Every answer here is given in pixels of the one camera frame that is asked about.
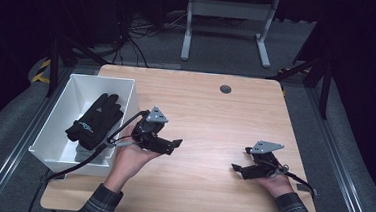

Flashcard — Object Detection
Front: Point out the grey plug cable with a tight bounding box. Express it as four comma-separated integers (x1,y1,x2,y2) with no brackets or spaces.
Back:
106,134,139,151

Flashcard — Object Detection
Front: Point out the bundle of floor cables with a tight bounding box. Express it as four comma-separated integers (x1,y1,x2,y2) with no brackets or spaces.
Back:
107,0,188,71

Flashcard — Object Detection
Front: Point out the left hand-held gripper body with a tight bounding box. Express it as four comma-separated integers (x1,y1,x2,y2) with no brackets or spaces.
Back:
129,103,178,156

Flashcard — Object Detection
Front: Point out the white metal table frame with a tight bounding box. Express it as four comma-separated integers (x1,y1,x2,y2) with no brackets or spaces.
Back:
179,0,281,70

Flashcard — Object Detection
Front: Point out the white plastic bin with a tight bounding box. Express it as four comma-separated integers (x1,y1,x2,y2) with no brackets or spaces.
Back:
26,70,143,179

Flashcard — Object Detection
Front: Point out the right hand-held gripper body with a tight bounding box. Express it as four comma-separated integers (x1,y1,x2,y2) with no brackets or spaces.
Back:
241,138,292,184

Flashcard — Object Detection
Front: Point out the aluminium frame rail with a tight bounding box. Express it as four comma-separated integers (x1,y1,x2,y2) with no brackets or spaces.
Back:
0,62,76,212
297,83,376,212

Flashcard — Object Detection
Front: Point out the grey knitted mitten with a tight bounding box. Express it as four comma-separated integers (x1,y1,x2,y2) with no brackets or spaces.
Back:
74,145,101,165

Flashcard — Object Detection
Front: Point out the thick black gripper cable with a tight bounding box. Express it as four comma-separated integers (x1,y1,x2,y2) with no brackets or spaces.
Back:
26,101,153,212

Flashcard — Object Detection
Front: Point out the black metal stand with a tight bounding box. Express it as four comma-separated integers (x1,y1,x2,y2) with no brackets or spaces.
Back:
44,30,113,102
264,46,336,121

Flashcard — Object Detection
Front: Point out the person's left hand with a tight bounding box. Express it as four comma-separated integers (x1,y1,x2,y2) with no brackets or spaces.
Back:
102,122,166,197

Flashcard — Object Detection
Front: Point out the grey metal bracket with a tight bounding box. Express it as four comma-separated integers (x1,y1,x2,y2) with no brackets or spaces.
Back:
295,183,321,197

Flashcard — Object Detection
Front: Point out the yellow black striped tape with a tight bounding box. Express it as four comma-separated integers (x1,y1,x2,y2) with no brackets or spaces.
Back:
30,57,53,85

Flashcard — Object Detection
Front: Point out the person's right hand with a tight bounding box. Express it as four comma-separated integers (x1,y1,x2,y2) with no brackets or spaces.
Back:
255,171,298,201

